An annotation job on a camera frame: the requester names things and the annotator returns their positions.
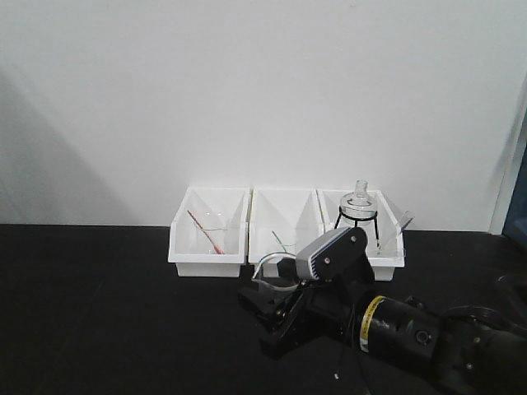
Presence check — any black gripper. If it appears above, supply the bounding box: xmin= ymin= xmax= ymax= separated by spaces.
xmin=237 ymin=258 xmax=375 ymax=360

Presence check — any clear glass beaker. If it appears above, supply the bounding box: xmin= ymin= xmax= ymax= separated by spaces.
xmin=251 ymin=252 xmax=298 ymax=293

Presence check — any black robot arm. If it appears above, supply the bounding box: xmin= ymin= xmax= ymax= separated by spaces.
xmin=238 ymin=256 xmax=526 ymax=394

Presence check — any beaker with green rod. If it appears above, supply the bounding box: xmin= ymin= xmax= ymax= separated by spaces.
xmin=265 ymin=230 xmax=296 ymax=254

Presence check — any beaker with red rod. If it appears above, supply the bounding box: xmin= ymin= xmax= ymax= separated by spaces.
xmin=187 ymin=209 xmax=227 ymax=255

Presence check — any middle white storage bin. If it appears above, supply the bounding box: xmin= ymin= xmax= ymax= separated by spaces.
xmin=249 ymin=188 xmax=324 ymax=265

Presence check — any white storage bin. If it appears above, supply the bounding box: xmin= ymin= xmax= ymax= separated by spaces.
xmin=249 ymin=188 xmax=324 ymax=265
xmin=317 ymin=189 xmax=405 ymax=281
xmin=168 ymin=187 xmax=250 ymax=277

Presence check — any left white storage bin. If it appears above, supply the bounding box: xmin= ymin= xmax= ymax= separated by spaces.
xmin=168 ymin=187 xmax=250 ymax=277

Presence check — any glass flask bottle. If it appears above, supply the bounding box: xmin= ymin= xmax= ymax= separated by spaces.
xmin=339 ymin=179 xmax=378 ymax=213

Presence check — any right white storage bin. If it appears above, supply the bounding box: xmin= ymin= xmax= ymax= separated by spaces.
xmin=317 ymin=189 xmax=405 ymax=281

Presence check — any clear test tube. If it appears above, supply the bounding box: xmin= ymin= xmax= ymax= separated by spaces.
xmin=377 ymin=211 xmax=415 ymax=250

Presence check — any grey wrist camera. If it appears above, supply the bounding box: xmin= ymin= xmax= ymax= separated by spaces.
xmin=295 ymin=227 xmax=375 ymax=284

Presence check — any black wire tripod stand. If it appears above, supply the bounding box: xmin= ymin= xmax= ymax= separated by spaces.
xmin=333 ymin=207 xmax=380 ymax=244

